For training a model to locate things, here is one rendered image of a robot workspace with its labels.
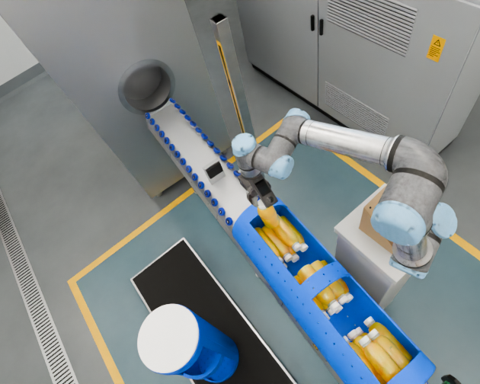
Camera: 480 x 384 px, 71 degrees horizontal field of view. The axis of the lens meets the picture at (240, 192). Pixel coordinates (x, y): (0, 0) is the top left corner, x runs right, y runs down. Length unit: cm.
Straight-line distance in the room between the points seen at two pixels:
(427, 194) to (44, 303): 305
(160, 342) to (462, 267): 209
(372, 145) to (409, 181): 14
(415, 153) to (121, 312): 251
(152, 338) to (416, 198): 123
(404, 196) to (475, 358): 197
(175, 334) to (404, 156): 117
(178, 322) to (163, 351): 13
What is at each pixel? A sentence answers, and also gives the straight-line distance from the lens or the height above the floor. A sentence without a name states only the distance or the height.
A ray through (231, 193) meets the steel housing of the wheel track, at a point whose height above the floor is 93.
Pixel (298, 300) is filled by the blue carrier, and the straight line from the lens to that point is 136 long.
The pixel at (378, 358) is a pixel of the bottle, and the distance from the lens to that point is 136.
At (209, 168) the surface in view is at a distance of 185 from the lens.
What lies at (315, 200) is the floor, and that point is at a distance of 289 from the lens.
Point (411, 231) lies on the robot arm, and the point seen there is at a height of 179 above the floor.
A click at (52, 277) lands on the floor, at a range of 343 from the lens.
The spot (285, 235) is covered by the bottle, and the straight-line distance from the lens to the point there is 151.
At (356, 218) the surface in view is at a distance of 154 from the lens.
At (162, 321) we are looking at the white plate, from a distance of 164.
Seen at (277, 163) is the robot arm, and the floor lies 172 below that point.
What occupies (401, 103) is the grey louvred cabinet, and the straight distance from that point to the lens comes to 266.
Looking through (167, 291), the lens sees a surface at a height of 15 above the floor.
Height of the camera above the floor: 251
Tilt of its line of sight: 57 degrees down
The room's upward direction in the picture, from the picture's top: 20 degrees counter-clockwise
